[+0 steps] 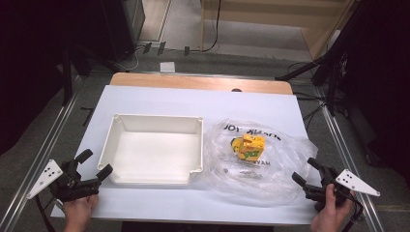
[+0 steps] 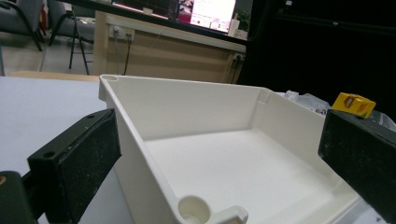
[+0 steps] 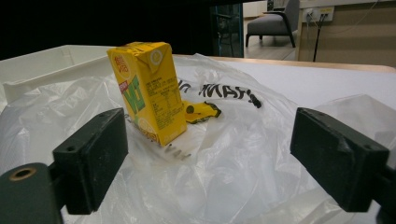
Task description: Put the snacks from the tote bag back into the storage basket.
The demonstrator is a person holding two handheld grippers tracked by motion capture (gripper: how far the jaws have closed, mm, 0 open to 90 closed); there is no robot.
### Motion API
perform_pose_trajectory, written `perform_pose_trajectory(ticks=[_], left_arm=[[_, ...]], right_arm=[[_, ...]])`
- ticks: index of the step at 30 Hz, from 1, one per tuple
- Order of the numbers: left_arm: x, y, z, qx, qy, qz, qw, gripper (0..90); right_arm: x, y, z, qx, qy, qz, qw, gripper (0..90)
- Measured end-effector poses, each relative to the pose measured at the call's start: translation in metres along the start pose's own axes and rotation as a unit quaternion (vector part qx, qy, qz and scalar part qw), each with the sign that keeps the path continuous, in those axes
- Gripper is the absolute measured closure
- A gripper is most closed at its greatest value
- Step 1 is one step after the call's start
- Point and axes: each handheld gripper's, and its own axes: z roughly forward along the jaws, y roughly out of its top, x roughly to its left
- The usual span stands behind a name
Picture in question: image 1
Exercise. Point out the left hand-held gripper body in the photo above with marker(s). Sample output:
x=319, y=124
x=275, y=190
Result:
x=72, y=188

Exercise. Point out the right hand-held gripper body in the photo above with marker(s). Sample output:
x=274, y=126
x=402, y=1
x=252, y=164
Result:
x=335, y=185

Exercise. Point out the clear plastic bag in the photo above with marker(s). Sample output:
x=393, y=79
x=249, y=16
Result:
x=257, y=180

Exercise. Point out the white plastic tray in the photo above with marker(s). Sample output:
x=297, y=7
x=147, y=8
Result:
x=153, y=150

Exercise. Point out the yellow snack packet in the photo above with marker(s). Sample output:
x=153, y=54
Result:
x=248, y=147

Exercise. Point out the person's left hand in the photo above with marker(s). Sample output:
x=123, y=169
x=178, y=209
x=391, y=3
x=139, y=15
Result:
x=79, y=211

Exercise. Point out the person's right hand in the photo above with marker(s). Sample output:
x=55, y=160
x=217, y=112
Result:
x=330, y=212

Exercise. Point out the black floor tape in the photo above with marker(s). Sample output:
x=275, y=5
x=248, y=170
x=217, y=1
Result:
x=87, y=114

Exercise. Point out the black tripod stand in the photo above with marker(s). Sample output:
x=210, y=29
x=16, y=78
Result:
x=332, y=71
x=67, y=77

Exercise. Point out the black curtain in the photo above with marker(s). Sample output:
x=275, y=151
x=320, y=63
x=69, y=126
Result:
x=29, y=64
x=383, y=80

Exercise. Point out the black table grommet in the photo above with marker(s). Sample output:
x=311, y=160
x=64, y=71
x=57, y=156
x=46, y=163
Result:
x=236, y=90

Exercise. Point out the white table mat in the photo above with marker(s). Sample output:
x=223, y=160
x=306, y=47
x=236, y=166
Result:
x=193, y=103

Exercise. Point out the white paper sheet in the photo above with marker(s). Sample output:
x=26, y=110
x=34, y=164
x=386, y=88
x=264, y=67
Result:
x=167, y=67

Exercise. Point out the wooden shelf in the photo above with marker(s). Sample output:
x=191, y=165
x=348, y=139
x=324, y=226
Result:
x=316, y=29

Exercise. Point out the dark cabinet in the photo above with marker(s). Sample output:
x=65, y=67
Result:
x=122, y=25

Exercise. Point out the aluminium rail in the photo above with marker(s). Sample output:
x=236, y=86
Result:
x=35, y=161
x=348, y=154

